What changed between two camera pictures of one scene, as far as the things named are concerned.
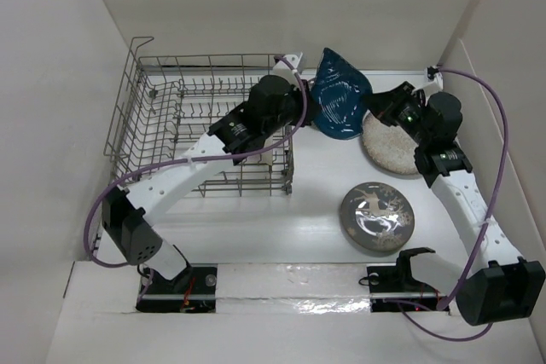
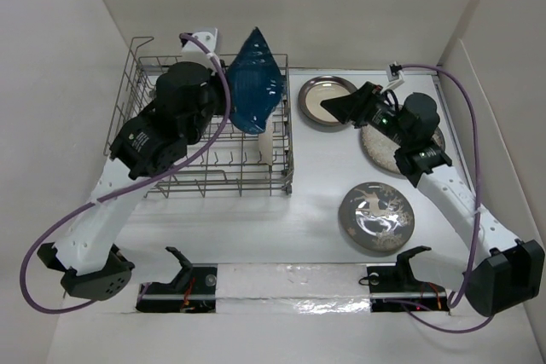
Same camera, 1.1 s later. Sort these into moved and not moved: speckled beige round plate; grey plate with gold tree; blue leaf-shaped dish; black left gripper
Moved: blue leaf-shaped dish; black left gripper
Not moved: grey plate with gold tree; speckled beige round plate
